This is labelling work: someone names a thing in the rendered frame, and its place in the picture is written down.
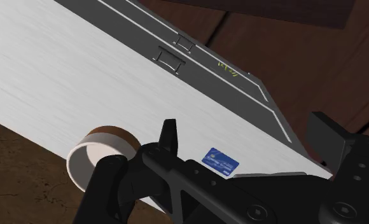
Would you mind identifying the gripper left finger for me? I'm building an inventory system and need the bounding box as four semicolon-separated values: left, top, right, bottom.
73;118;279;224

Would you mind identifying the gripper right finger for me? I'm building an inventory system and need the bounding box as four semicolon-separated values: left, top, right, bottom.
305;111;369;224

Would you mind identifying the blue card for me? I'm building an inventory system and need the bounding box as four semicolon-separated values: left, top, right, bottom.
201;147;240;177

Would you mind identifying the brown tape roll white core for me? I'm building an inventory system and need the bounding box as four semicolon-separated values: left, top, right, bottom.
66;125;142;193

